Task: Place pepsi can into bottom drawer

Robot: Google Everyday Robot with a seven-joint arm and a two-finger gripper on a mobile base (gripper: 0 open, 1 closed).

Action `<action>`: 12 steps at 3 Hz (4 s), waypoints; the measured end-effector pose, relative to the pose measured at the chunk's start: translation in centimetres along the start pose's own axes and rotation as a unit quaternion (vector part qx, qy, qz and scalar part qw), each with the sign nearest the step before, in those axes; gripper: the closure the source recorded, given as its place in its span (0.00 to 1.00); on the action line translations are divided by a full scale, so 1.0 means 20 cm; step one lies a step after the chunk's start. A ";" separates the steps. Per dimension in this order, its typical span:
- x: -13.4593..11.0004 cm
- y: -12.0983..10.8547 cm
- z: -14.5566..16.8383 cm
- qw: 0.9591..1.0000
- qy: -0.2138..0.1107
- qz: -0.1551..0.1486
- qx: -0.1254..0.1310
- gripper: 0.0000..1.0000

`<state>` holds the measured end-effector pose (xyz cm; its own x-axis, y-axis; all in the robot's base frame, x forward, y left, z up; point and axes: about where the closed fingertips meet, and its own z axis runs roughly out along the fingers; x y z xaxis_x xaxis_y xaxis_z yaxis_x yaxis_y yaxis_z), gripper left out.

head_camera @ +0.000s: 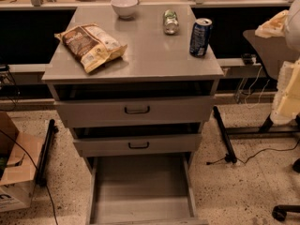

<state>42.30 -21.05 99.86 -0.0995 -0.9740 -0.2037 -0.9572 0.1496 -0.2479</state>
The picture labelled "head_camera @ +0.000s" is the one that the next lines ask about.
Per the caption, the black chair caster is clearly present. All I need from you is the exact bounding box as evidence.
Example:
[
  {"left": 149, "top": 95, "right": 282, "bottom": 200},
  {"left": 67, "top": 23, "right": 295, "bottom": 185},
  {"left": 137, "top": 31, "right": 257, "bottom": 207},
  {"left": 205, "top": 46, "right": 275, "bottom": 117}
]
[{"left": 272, "top": 204, "right": 300, "bottom": 221}]

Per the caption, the black power adapter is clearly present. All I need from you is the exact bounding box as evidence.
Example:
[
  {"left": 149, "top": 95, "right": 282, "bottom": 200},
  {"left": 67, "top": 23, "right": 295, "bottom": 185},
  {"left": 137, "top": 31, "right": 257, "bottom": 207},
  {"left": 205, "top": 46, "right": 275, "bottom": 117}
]
[{"left": 241, "top": 53, "right": 256, "bottom": 66}]

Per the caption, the blue pepsi can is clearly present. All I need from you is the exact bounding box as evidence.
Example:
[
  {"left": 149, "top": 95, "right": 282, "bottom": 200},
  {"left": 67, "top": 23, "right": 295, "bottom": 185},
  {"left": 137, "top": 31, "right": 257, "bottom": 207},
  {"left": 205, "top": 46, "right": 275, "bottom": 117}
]
[{"left": 189, "top": 18, "right": 213, "bottom": 57}]

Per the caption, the top drawer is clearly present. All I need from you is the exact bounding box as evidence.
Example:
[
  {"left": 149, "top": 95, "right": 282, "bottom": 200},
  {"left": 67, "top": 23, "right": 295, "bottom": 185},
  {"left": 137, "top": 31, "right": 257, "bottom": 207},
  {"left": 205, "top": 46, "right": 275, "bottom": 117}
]
[{"left": 55, "top": 96, "right": 214, "bottom": 128}]

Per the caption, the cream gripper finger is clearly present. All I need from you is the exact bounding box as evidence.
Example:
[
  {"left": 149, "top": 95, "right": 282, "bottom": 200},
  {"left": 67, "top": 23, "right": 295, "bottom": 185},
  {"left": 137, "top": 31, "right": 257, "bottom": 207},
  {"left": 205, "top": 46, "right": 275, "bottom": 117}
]
[
  {"left": 271, "top": 60, "right": 300, "bottom": 125},
  {"left": 255, "top": 10, "right": 288, "bottom": 38}
]

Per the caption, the white bowl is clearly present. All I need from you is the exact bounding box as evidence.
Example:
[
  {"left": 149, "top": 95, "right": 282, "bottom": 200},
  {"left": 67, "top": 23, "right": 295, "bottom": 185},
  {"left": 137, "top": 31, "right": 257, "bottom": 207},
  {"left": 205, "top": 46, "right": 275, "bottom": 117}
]
[{"left": 111, "top": 0, "right": 138, "bottom": 19}]

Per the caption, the middle drawer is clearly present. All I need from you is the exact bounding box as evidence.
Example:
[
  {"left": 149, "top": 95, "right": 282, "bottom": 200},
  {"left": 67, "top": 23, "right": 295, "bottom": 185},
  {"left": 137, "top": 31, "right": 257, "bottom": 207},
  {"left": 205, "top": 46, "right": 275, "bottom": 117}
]
[{"left": 73, "top": 134, "right": 202, "bottom": 158}]

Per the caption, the brown chip bag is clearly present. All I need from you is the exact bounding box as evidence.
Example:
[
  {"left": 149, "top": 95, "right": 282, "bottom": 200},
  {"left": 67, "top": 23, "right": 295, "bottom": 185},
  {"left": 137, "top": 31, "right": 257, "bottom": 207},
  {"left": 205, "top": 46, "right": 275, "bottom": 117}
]
[{"left": 54, "top": 23, "right": 128, "bottom": 73}]

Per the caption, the black floor cable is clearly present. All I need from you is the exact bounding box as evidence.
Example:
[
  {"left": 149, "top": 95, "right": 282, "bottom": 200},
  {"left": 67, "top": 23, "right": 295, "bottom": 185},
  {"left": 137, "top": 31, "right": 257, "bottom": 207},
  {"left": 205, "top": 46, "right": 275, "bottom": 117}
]
[
  {"left": 205, "top": 138, "right": 300, "bottom": 166},
  {"left": 0, "top": 128, "right": 60, "bottom": 225}
]

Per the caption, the open bottom drawer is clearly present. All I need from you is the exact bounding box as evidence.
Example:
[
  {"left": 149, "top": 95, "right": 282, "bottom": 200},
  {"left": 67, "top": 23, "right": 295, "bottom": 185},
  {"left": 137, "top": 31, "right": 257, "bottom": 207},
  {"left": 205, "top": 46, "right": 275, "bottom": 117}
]
[{"left": 85, "top": 154, "right": 209, "bottom": 225}]

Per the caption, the black bar left floor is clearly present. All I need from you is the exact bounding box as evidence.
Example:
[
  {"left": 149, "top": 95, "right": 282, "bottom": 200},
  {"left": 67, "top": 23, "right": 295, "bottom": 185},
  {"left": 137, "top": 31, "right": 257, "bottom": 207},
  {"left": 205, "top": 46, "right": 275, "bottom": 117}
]
[{"left": 36, "top": 119, "right": 58, "bottom": 187}]

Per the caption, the green soda can lying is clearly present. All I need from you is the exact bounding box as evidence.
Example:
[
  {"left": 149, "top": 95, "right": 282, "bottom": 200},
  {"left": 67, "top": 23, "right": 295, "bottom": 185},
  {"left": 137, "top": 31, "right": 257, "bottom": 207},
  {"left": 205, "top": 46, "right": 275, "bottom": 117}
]
[{"left": 163, "top": 9, "right": 179, "bottom": 35}]

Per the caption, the black floor cable right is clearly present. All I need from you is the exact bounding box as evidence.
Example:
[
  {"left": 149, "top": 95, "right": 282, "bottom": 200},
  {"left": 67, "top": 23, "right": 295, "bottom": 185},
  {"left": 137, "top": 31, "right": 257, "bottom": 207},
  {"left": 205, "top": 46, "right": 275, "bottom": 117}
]
[{"left": 205, "top": 138, "right": 300, "bottom": 166}]

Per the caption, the black floor cable left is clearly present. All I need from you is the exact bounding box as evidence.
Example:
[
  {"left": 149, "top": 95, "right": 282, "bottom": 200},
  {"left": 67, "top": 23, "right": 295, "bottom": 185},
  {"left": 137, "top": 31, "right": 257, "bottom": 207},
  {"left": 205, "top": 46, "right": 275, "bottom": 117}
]
[{"left": 0, "top": 128, "right": 60, "bottom": 225}]

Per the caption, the cardboard box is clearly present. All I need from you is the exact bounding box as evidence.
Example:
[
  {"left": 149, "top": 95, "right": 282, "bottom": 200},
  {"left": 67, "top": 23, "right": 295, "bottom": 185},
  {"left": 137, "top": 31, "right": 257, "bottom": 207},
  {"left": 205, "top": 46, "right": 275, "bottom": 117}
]
[{"left": 0, "top": 112, "right": 44, "bottom": 212}]

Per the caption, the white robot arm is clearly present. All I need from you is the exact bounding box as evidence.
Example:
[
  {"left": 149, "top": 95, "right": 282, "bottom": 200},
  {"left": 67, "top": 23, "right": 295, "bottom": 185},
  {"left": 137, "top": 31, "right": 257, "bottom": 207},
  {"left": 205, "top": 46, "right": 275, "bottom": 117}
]
[{"left": 255, "top": 0, "right": 300, "bottom": 125}]

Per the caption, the grey drawer cabinet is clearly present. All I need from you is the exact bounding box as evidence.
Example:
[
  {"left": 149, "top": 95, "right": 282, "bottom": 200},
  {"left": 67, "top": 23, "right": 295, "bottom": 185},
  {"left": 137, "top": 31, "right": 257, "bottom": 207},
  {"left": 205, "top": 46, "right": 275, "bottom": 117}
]
[{"left": 41, "top": 4, "right": 225, "bottom": 225}]

